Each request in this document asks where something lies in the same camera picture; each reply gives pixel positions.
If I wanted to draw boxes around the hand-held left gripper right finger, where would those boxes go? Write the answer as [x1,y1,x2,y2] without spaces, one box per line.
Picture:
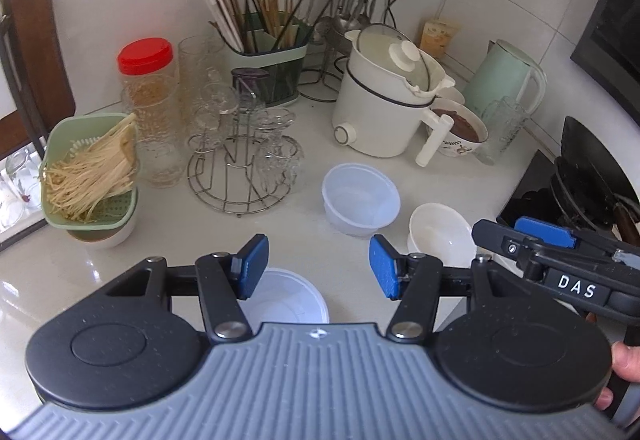
[369,235,526,343]

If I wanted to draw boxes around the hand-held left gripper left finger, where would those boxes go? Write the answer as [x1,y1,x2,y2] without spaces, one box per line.
[102,234,270,345]

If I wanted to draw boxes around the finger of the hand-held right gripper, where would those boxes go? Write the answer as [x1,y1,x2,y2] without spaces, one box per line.
[471,216,577,271]

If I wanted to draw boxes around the plain white ceramic bowl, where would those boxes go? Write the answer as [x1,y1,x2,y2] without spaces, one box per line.
[407,202,478,268]

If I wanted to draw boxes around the person's right hand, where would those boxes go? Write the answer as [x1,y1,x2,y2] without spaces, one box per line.
[592,339,640,415]

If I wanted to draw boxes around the black stove top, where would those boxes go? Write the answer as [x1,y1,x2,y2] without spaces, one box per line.
[497,147,640,241]

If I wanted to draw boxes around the black wok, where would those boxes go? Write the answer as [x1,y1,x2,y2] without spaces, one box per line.
[552,116,640,231]

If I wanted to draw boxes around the textured glass mug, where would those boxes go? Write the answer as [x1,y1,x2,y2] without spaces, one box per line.
[477,97,531,166]

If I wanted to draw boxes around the patterned bowl with brown food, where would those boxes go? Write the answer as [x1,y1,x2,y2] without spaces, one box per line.
[429,100,490,160]

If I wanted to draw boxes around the textured upturned glass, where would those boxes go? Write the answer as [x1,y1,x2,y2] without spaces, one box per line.
[257,107,306,186]

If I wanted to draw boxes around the stacked clear glass cups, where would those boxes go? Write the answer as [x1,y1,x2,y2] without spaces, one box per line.
[121,80,188,188]

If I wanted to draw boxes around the white electric cooking pot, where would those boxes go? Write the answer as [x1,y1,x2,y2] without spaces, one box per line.
[331,22,457,168]

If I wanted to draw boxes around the green plastic colander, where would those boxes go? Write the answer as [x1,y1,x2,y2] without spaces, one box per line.
[40,112,142,233]

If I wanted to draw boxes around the white bowl under colander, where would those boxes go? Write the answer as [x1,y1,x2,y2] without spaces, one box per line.
[65,217,137,249]

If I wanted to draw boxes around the pale green electric kettle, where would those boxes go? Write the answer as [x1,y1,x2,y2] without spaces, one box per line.
[462,39,547,121]

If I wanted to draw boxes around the small white bowl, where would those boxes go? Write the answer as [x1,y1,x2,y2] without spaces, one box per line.
[436,85,466,107]

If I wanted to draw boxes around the clear upturned glass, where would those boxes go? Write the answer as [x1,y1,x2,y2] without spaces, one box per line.
[192,82,241,156]

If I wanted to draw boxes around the purple tinted glass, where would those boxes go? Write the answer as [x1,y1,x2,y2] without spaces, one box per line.
[231,66,271,108]

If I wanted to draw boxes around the green chopstick holder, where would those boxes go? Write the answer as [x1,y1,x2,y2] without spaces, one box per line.
[222,27,308,103]

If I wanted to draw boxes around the bundle of pale noodles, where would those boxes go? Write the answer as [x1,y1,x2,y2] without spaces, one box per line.
[42,112,138,221]

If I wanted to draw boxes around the tall clear glass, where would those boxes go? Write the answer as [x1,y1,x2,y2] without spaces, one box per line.
[177,36,226,121]

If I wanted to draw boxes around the yellow packet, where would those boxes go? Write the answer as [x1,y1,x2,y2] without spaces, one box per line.
[417,17,460,60]

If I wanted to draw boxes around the black kitchen appliance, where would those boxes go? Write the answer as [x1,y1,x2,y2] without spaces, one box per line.
[570,0,640,121]

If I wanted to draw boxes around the red-lidded glass jar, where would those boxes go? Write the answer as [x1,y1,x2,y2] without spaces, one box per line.
[117,37,180,121]

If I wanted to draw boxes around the clear drinking glass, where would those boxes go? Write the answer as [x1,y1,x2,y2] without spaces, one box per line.
[0,175,32,228]
[4,147,42,185]

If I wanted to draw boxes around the bundle of chopsticks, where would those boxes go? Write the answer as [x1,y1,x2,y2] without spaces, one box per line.
[201,0,307,53]

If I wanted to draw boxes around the brown wooden cutting board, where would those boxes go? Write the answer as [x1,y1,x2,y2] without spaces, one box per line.
[0,0,76,161]

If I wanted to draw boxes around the wire cup rack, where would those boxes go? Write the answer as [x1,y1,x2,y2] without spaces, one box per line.
[186,132,296,217]

